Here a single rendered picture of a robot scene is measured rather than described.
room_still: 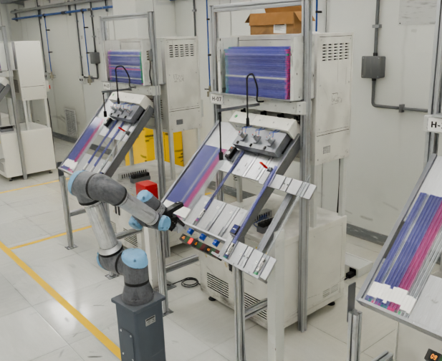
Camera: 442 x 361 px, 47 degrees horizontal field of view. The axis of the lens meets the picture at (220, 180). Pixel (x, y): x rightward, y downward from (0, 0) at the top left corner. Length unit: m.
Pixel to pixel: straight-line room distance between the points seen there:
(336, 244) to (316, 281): 0.26
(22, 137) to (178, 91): 3.35
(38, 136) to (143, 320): 4.83
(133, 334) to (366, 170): 2.57
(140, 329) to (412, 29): 2.81
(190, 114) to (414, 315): 2.60
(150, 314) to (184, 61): 2.17
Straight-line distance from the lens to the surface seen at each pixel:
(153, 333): 2.51
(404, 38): 4.05
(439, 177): 2.26
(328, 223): 3.12
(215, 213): 2.75
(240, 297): 2.68
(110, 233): 2.38
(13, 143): 6.89
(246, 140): 2.88
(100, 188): 2.16
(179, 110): 4.00
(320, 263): 3.17
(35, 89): 6.92
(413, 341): 2.44
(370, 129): 4.26
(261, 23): 3.30
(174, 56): 3.95
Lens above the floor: 1.74
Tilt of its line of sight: 16 degrees down
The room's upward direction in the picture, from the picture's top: 2 degrees counter-clockwise
